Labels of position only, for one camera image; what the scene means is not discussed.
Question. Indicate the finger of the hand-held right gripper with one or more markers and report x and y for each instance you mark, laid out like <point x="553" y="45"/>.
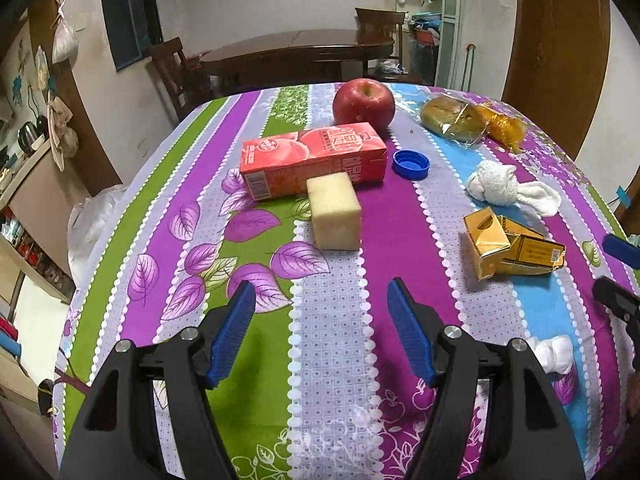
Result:
<point x="622" y="247"/>
<point x="617" y="297"/>

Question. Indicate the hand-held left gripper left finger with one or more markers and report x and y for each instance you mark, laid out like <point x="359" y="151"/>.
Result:
<point x="232" y="330"/>

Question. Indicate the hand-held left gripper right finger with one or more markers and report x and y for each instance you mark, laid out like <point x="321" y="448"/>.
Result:
<point x="407" y="330"/>

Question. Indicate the crushed yellow carton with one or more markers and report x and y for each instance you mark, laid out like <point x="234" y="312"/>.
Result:
<point x="492" y="242"/>

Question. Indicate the long white sock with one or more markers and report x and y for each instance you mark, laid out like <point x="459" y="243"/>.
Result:
<point x="495" y="185"/>

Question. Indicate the floral striped tablecloth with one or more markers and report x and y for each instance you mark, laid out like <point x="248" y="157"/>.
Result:
<point x="330" y="310"/>

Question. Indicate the small white rolled sock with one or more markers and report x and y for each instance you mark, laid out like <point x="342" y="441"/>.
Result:
<point x="552" y="355"/>

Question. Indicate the pale yellow foam block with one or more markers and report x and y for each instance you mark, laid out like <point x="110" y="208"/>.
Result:
<point x="334" y="215"/>

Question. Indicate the blue bottle cap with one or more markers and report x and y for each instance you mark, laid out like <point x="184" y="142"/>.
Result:
<point x="411" y="164"/>

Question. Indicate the large white plastic bag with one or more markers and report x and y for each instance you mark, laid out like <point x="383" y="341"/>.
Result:
<point x="95" y="230"/>

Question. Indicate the orange plastic wrapper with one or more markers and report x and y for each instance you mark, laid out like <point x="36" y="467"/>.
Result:
<point x="502" y="125"/>

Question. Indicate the red juice carton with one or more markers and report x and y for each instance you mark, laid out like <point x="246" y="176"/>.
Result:
<point x="300" y="160"/>

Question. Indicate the brown wooden door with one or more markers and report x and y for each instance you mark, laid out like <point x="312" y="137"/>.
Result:
<point x="555" y="50"/>

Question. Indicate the bread in clear bag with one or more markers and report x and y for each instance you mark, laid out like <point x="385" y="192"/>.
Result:
<point x="450" y="117"/>

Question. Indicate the red apple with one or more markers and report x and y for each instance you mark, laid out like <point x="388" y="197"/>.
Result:
<point x="362" y="105"/>

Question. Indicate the side cabinet counter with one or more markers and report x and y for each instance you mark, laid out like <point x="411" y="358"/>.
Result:
<point x="30" y="200"/>

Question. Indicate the dark wooden chair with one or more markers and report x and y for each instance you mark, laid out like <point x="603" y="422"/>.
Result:
<point x="172" y="75"/>
<point x="380" y="22"/>

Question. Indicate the hanging beige cloth bags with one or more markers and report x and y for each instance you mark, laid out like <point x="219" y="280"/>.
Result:
<point x="62" y="130"/>

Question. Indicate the black kettle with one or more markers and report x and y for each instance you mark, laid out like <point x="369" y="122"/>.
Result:
<point x="31" y="135"/>

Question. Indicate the dark wooden dining table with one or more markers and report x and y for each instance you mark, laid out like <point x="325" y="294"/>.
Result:
<point x="300" y="52"/>

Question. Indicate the red plastic basin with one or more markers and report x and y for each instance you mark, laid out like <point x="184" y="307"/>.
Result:
<point x="422" y="36"/>

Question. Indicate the blue plastic basin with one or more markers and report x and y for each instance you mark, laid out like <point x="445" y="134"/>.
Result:
<point x="427" y="19"/>

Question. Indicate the dark window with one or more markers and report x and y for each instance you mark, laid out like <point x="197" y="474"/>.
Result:
<point x="130" y="15"/>

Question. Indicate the hanging white plastic bag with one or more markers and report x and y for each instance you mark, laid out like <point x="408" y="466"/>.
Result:
<point x="64" y="40"/>

